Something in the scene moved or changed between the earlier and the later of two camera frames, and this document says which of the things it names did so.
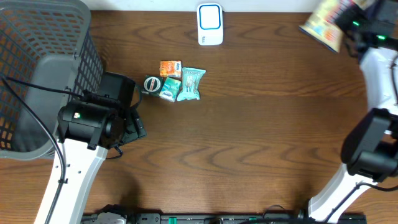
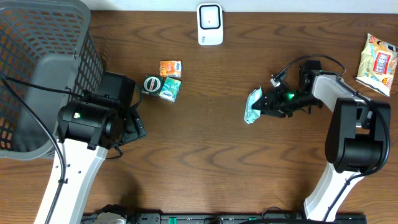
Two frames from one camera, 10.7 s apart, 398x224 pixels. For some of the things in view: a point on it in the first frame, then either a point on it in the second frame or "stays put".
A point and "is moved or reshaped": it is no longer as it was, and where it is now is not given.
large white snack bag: (321, 25) is moved or reshaped
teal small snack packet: (189, 89) -> (251, 115)
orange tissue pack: (170, 68) stays put
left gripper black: (135, 126) stays put
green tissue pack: (170, 89) stays put
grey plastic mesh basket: (46, 47) stays put
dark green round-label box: (152, 85) stays put
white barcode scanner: (210, 24) stays put
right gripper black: (341, 22) -> (272, 104)
